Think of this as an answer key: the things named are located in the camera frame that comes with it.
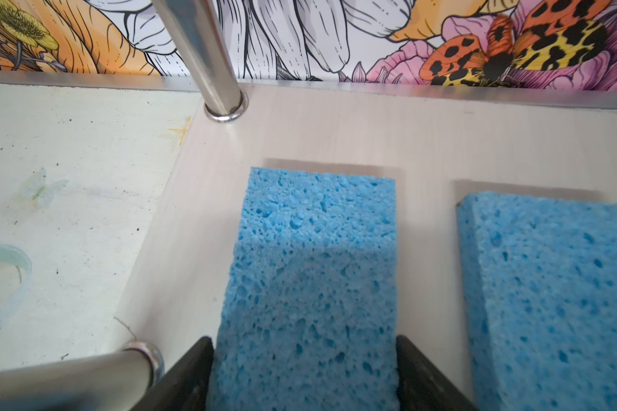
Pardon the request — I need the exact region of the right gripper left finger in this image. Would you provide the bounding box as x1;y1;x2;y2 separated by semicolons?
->
132;337;214;411

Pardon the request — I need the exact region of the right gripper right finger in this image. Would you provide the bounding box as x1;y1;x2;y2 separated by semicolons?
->
396;335;477;411

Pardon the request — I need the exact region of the blue sponge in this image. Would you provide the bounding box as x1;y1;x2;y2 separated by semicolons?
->
207;168;399;410
457;192;617;410

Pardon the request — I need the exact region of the white two-tier shelf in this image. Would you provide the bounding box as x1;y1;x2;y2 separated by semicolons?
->
0;1;617;395

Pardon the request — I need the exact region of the clear plastic bowl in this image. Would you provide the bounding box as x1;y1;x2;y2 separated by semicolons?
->
0;244;32;329

